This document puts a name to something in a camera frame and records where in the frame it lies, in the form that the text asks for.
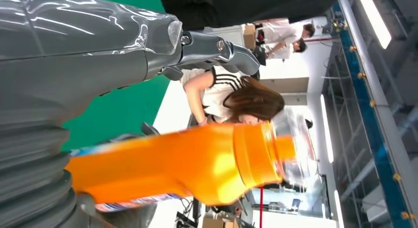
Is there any orange detergent bottle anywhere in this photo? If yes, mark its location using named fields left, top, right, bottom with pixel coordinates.
left=65, top=121, right=298, bottom=212

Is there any brown cardboard box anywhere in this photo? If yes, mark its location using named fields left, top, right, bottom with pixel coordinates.
left=243, top=23, right=257, bottom=51
left=202, top=217, right=241, bottom=228

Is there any thin red pole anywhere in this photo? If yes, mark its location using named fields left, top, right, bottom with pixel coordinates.
left=259, top=186, right=264, bottom=228

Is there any person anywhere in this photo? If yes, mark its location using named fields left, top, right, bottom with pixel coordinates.
left=253, top=38, right=308, bottom=66
left=181, top=66, right=285, bottom=126
left=254, top=19, right=316, bottom=44

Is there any white ceiling light strip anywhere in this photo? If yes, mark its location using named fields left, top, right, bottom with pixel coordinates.
left=333, top=190, right=345, bottom=228
left=355, top=0, right=392, bottom=50
left=320, top=94, right=334, bottom=164

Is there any blue overhead beam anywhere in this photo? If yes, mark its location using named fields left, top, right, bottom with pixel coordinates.
left=331, top=0, right=418, bottom=228

